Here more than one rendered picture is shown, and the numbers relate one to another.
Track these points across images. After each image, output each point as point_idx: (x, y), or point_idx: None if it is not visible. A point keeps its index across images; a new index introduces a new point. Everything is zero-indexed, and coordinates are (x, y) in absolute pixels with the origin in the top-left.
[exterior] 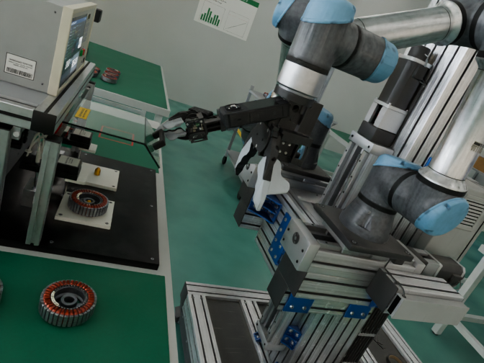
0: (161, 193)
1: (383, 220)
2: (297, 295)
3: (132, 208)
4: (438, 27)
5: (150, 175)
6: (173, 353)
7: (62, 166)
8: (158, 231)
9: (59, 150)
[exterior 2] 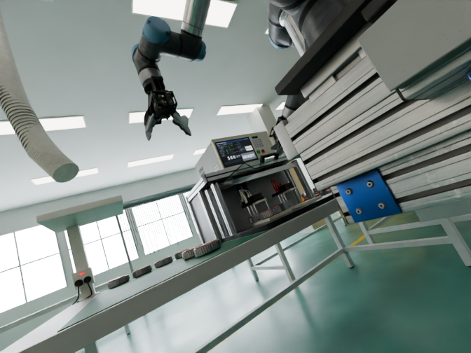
0: None
1: (312, 19)
2: (317, 187)
3: (300, 207)
4: None
5: None
6: (207, 260)
7: (248, 198)
8: (305, 212)
9: (217, 187)
